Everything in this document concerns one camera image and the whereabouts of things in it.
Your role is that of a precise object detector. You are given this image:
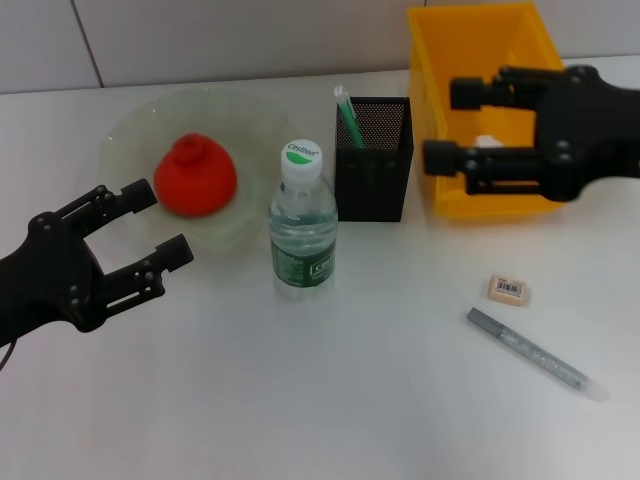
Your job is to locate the red-orange toy orange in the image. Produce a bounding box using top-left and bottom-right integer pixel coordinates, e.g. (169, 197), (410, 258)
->
(153, 132), (239, 217)

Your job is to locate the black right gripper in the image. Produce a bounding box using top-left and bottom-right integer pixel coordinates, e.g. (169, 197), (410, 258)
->
(423, 65), (640, 204)

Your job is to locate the yellow plastic bin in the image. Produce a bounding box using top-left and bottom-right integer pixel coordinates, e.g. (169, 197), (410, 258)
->
(405, 1), (591, 220)

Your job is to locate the mint green pen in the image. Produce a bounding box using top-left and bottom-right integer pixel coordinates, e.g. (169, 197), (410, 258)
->
(333, 84), (367, 150)

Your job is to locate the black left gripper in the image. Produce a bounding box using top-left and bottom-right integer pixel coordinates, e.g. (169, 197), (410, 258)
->
(0, 178), (195, 346)

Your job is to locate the grey glitter pen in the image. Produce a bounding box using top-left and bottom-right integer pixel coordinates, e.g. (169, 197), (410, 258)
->
(465, 308), (609, 401)

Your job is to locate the beige eraser with barcode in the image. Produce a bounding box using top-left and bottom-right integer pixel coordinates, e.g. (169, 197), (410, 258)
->
(486, 273), (532, 306)

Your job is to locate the black mesh pen holder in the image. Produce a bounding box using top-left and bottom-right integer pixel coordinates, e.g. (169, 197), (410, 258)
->
(333, 96), (416, 223)

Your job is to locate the clear water bottle green label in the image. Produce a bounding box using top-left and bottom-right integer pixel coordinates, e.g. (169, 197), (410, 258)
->
(268, 138), (339, 303)

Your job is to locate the pale green glass fruit plate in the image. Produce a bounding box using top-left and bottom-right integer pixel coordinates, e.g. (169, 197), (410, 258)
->
(97, 87), (294, 256)

